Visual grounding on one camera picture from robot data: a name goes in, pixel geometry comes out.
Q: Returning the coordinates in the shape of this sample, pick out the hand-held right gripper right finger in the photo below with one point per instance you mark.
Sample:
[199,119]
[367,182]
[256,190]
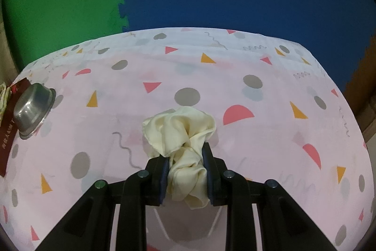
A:
[207,177]

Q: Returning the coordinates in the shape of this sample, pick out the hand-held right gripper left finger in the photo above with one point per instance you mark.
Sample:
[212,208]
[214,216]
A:
[164,180]

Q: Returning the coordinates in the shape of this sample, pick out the red tin box gold inside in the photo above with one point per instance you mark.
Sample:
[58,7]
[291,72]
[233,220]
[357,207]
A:
[7,139]

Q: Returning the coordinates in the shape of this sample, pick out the pink patterned tablecloth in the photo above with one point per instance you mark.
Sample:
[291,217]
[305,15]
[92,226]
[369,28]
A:
[205,77]

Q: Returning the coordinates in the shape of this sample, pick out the steel bowl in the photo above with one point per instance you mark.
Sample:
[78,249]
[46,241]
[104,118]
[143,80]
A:
[29,109]

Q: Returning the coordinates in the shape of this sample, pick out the brown wooden furniture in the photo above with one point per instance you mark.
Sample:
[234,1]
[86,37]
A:
[364,86]

